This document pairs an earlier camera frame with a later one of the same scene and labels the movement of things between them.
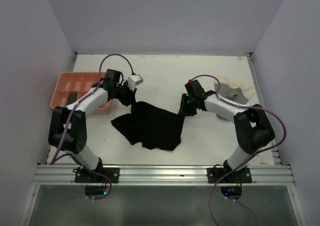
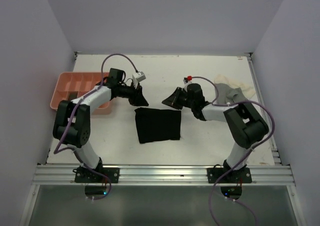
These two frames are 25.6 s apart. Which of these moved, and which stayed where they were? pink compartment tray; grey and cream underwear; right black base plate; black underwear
Moved: black underwear
Stayed: grey and cream underwear; right black base plate; pink compartment tray
